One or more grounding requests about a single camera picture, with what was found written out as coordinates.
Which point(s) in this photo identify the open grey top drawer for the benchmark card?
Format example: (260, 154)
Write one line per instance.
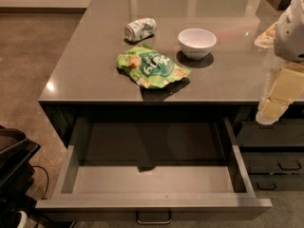
(114, 170)

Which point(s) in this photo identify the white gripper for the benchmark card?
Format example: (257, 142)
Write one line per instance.
(291, 38)

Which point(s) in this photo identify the white ceramic bowl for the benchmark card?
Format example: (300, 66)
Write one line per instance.
(196, 43)

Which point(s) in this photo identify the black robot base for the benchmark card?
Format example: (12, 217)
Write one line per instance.
(16, 149)

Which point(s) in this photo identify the crushed white green soda can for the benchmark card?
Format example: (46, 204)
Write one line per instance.
(140, 29)

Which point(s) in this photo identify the metal drawer handle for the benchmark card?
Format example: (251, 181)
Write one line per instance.
(153, 218)

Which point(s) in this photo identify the green rice chip bag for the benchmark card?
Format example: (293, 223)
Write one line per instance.
(150, 69)

